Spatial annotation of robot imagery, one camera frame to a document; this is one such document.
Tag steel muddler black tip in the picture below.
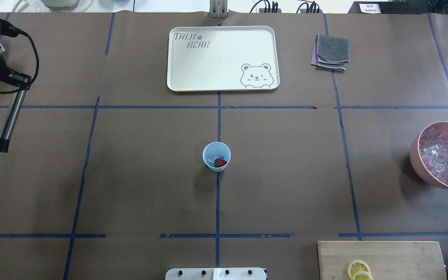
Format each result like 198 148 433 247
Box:
0 88 27 153

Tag red strawberry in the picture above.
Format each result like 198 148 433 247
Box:
214 157 228 168

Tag light blue plastic cup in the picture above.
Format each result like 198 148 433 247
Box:
202 142 231 172

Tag pink bowl of ice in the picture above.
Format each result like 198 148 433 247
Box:
409 122 448 189

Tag cream bear tray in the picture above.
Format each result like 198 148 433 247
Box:
166 26 280 92

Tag grey folded cloth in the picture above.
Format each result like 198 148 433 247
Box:
311 34 351 72

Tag wooden cutting board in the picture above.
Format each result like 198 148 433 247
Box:
317 241 447 280

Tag lemon slices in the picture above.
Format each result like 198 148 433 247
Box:
346 259 373 280

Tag black camera cable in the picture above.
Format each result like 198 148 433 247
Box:
0 30 39 95

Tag aluminium frame post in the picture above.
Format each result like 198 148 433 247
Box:
209 0 229 18

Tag white camera pole base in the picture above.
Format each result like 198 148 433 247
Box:
165 267 268 280

